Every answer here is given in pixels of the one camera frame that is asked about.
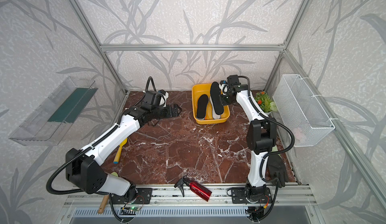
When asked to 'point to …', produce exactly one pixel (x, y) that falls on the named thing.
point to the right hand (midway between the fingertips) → (222, 100)
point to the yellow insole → (209, 111)
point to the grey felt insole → (215, 116)
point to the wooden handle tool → (104, 202)
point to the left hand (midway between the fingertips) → (176, 111)
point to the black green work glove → (277, 170)
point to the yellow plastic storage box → (201, 89)
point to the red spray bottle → (194, 187)
